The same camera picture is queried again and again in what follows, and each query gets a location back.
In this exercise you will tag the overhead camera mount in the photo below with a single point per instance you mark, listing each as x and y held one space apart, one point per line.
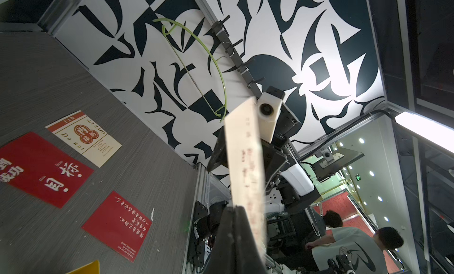
332 162

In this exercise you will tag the black hook rail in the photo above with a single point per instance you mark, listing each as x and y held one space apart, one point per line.
243 68

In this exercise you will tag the person in grey shirt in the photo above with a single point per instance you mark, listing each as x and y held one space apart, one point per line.
366 252

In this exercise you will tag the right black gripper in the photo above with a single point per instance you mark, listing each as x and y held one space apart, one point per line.
276 155

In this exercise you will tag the green plastic hoop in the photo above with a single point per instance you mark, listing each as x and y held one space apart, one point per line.
196 55

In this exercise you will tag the ceiling light strip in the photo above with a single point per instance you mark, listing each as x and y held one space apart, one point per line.
431 130

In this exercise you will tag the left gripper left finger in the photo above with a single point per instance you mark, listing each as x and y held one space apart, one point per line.
222 257

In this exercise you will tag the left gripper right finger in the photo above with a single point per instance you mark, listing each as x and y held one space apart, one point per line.
247 258

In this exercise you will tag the yellow plastic drawer cabinet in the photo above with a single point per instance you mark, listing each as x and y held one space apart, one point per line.
91 268

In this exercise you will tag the person with dark hair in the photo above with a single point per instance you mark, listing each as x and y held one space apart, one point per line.
332 219

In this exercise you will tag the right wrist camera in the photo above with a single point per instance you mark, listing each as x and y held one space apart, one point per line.
269 109

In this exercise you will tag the red postcard white text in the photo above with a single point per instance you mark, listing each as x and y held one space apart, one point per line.
119 225

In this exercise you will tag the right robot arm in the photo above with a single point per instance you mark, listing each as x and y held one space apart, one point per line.
288 187

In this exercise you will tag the cream postcard red text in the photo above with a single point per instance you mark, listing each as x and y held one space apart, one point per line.
246 168

